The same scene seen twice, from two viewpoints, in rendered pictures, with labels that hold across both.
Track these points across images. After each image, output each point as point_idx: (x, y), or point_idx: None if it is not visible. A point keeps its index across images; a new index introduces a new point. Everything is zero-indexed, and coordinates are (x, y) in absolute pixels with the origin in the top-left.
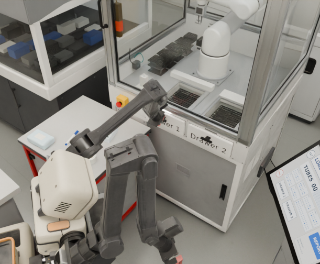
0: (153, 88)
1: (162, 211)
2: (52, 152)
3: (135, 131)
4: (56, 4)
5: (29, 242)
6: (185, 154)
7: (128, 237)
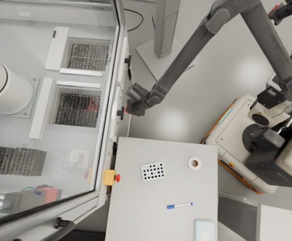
0: None
1: (137, 136)
2: None
3: (132, 147)
4: None
5: None
6: (121, 103)
7: None
